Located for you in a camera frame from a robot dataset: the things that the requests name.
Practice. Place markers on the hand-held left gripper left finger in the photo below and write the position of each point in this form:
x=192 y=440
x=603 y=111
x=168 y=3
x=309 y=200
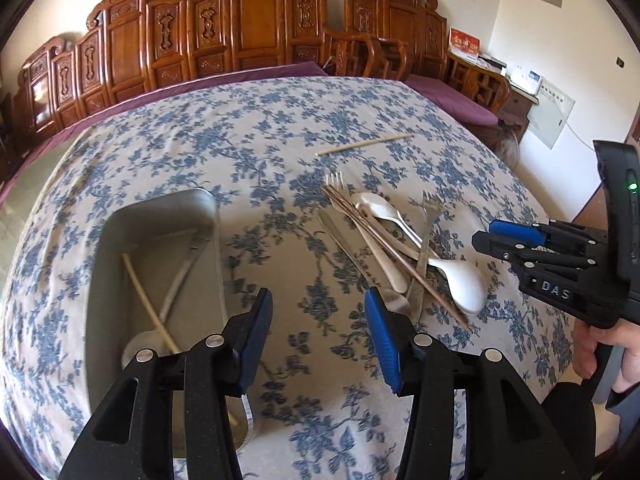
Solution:
x=255 y=340

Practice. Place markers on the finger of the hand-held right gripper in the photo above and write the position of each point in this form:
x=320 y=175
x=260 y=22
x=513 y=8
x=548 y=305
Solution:
x=492 y=247
x=515 y=231

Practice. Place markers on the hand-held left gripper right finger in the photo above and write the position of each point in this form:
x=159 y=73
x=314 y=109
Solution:
x=382 y=340

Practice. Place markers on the metal fork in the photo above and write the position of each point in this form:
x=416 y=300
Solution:
x=424 y=255

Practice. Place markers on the white plastic fork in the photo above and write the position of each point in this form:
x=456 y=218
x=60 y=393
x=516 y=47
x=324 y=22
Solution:
x=387 y=265

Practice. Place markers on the white plastic spoon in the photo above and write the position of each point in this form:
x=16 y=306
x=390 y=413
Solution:
x=465 y=287
x=367 y=204

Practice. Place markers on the grey metal tray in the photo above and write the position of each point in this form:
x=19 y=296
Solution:
x=110 y=280

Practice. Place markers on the wooden chopstick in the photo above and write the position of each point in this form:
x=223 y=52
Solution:
x=365 y=144

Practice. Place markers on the person's right forearm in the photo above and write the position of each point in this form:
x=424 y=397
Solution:
x=627 y=402

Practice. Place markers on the person's right hand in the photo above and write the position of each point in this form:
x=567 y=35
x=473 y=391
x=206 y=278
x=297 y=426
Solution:
x=585 y=355

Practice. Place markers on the metal spoon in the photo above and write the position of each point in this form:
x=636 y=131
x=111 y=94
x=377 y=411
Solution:
x=172 y=290

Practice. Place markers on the metal table knife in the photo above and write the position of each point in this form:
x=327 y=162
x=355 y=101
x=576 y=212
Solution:
x=340 y=240

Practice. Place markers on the wooden side table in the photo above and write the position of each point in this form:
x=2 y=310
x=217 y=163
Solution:
x=517 y=110

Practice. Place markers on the short purple seat cushion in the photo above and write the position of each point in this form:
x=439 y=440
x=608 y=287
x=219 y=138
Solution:
x=450 y=100

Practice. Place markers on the white box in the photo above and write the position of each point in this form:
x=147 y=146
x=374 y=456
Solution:
x=525 y=80

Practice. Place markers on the stack of papers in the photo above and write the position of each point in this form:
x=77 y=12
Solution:
x=492 y=61

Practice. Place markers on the person's dark clothing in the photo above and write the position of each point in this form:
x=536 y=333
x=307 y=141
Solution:
x=575 y=435

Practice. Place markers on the red desk calendar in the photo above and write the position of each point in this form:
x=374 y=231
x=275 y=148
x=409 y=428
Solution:
x=464 y=42

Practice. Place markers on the blue floral tablecloth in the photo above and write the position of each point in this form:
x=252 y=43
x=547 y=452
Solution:
x=250 y=135

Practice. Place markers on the carved wooden armchair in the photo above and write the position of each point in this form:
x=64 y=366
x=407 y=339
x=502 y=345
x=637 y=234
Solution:
x=400 y=25

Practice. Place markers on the long purple seat cushion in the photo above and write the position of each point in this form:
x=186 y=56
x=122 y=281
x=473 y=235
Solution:
x=280 y=72

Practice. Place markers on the long carved wooden sofa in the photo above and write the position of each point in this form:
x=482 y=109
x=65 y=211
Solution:
x=255 y=20

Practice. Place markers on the white wall panel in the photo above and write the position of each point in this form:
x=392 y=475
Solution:
x=552 y=112

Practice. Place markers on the wall outlet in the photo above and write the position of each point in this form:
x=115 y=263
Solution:
x=620 y=62

